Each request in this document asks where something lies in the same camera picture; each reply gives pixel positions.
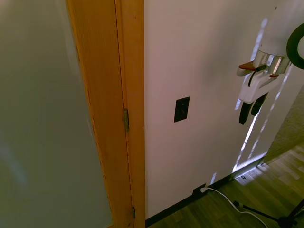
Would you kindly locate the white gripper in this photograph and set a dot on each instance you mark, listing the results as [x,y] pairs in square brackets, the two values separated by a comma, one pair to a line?
[254,88]

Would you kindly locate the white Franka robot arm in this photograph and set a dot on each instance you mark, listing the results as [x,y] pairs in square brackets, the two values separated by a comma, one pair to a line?
[273,28]

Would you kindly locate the black baseboard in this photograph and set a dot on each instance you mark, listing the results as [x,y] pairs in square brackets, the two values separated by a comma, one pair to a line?
[202,197]

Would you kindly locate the black tripod leg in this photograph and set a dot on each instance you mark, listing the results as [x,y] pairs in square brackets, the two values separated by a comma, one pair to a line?
[280,212]

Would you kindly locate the brass door hinge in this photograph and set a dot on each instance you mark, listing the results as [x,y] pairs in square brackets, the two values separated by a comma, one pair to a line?
[126,119]
[133,212]

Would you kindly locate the white door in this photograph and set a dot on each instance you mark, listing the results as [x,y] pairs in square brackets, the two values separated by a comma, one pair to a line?
[45,118]

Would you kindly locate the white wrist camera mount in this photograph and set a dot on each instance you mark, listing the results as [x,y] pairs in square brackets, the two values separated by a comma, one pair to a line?
[245,69]

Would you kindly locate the black wall light switch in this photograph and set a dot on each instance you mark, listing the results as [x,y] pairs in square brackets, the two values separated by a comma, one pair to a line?
[181,109]

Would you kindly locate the black wall outlet plate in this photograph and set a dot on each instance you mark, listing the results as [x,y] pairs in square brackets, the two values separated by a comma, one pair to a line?
[199,188]

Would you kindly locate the wooden door frame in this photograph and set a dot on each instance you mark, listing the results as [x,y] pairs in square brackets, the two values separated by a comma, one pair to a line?
[114,107]

